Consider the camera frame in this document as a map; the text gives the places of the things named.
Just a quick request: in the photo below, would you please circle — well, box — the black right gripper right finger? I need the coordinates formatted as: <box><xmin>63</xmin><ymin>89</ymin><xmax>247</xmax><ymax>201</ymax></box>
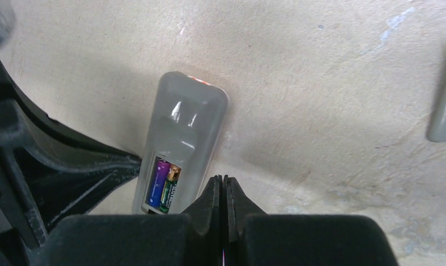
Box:
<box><xmin>222</xmin><ymin>176</ymin><xmax>398</xmax><ymax>265</ymax></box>

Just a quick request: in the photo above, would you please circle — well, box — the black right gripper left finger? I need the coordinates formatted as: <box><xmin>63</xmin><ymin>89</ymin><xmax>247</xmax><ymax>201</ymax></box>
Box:
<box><xmin>38</xmin><ymin>176</ymin><xmax>223</xmax><ymax>265</ymax></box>

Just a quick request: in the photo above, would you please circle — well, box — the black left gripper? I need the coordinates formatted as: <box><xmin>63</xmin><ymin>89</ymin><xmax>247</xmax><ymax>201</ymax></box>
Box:
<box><xmin>0</xmin><ymin>61</ymin><xmax>141</xmax><ymax>265</ymax></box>

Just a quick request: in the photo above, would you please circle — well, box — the black gold AAA battery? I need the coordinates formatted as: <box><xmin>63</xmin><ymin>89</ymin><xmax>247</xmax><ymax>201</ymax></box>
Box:
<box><xmin>160</xmin><ymin>165</ymin><xmax>181</xmax><ymax>213</ymax></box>

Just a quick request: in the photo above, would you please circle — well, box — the purple AAA battery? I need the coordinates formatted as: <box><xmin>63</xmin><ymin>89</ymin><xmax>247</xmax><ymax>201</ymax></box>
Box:
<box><xmin>146</xmin><ymin>157</ymin><xmax>171</xmax><ymax>208</ymax></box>

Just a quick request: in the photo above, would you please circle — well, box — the white remote control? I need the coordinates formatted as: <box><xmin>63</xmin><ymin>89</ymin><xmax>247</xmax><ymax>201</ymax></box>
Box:
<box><xmin>132</xmin><ymin>71</ymin><xmax>229</xmax><ymax>214</ymax></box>

